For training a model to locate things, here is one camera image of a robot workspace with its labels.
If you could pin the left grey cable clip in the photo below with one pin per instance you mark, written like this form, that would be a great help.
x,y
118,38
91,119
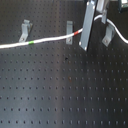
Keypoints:
x,y
26,28

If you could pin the middle grey cable clip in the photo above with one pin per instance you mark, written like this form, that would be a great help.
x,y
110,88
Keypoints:
x,y
69,30

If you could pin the short grey gripper finger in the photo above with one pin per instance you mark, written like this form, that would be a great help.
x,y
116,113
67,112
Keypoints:
x,y
102,6

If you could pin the long grey gripper finger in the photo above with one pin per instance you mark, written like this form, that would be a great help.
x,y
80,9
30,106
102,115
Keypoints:
x,y
87,24

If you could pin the right grey cable clip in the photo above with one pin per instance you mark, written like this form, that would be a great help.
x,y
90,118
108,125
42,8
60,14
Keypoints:
x,y
110,32

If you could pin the grey cable clip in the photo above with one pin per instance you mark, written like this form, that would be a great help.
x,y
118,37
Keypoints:
x,y
26,28
110,32
69,30

